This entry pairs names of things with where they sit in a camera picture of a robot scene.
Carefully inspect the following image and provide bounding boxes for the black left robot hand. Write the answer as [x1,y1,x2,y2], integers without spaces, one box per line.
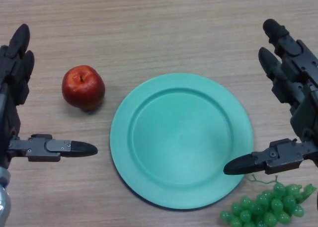
[0,23,98,169]

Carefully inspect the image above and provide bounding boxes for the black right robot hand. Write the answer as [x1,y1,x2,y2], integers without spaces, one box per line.
[223,18,318,175]

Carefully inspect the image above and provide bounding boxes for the red apple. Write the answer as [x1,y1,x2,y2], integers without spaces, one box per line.
[61,65,106,112]

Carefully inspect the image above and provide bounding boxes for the green round plate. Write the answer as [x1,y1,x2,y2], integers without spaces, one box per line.
[109,73,253,211]

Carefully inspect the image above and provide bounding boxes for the green grape bunch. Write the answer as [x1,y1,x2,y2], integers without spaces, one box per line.
[219,174,318,227]

